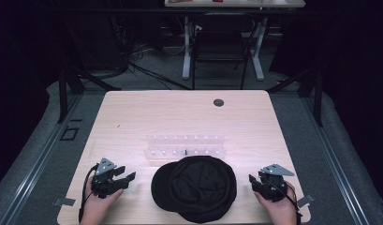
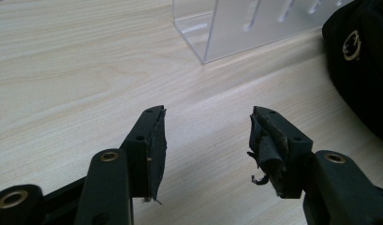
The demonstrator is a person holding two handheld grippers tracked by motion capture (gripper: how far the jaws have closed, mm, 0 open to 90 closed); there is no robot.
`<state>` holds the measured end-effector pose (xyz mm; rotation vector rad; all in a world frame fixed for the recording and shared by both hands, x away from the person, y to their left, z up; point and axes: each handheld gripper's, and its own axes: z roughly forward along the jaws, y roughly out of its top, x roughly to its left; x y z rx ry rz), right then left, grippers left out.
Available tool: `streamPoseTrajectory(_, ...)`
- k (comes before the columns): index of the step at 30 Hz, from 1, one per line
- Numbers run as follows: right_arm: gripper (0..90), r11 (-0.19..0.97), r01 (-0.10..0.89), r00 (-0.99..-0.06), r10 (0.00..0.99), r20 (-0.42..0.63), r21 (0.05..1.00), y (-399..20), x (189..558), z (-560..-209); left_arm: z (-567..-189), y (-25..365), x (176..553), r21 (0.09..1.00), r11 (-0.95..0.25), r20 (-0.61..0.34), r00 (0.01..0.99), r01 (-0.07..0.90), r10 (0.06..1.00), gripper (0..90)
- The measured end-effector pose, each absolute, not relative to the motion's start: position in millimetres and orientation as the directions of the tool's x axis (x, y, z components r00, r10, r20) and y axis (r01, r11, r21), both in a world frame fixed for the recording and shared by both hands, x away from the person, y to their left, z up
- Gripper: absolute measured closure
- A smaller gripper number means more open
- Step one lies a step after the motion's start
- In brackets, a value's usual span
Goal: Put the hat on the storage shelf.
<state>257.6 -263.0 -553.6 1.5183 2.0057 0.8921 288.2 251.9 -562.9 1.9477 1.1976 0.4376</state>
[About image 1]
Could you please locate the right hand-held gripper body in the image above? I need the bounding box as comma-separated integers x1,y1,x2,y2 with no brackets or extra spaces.
258,163,296,203

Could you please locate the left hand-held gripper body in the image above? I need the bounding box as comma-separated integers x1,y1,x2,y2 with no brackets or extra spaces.
91,157,129,200

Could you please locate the black cap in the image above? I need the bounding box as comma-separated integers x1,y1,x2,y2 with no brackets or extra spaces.
150,155,238,224

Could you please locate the person's right hand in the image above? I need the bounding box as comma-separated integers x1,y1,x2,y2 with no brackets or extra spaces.
253,181,299,225

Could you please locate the person's left hand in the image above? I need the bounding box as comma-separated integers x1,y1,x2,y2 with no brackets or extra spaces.
80,176,125,225

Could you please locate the grey tape strip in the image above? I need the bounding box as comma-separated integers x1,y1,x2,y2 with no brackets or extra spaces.
296,193,317,208
52,197,77,207

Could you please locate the black tape square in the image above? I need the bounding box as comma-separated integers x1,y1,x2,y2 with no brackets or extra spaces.
59,126,81,142

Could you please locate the clear acrylic rack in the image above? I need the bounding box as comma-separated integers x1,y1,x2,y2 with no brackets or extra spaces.
144,133,228,161

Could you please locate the black metal stand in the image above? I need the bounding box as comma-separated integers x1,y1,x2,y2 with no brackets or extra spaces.
56,60,122,125
266,66,325,128

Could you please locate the white desk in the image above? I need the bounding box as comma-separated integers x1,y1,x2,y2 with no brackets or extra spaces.
164,0,306,82

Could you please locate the black folding chair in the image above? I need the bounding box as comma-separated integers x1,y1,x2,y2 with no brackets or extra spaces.
190,12,259,91

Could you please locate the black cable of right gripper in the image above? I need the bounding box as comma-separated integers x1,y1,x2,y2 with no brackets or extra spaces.
264,177,303,225

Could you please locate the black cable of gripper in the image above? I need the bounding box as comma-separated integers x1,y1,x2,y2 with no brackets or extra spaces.
264,177,303,225
78,163,100,224

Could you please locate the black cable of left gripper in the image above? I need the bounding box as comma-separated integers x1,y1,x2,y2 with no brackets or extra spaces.
78,163,100,224

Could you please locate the grey metal floor rail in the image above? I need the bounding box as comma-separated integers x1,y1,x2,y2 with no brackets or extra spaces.
0,93,84,225
300,93,373,225

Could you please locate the bundle of black floor cables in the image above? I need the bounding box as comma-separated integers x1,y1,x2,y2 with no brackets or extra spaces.
109,12,193,92

